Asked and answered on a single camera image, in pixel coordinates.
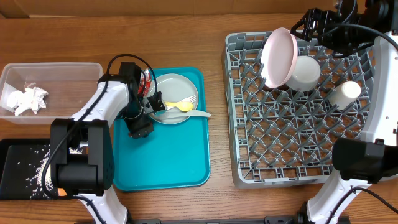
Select spilled rice grains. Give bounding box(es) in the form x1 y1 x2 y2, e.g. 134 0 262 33
15 144 81 200

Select clear plastic bin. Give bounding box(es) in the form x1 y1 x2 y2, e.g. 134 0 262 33
1 62 103 124

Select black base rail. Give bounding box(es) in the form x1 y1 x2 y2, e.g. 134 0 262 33
128 215 308 224

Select white napkin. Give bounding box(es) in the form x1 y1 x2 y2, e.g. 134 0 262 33
6 87 49 116

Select orange food cube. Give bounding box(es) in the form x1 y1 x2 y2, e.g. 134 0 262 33
58 188 67 197

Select grey bowl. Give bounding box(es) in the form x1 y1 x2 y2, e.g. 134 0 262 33
286 56 320 91

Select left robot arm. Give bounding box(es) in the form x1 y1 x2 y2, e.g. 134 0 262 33
46 62 165 223

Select white plastic fork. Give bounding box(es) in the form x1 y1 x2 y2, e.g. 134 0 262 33
180 95 197 109

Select grey plate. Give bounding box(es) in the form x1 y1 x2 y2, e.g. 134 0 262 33
150 73 199 124

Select teal serving tray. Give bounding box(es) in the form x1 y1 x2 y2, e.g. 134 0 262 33
112 66 212 192

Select light blue plastic knife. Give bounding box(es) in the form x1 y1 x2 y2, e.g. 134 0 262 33
152 110 211 119

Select white pink-rimmed plate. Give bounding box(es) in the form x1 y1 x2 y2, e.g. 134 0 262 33
261 27 298 88

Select yellow plastic spoon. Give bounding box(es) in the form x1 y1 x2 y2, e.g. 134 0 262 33
165 101 194 112

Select black waste tray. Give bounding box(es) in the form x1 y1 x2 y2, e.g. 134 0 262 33
1 139 62 200

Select grey dishwasher rack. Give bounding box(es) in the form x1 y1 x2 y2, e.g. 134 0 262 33
222 32 375 189

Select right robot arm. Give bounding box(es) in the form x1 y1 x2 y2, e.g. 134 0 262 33
290 1 397 223

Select large red snack wrapper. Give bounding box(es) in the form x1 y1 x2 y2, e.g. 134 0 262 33
139 69 152 96

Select white paper cup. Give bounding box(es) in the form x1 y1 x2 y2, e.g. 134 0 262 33
329 81 361 110

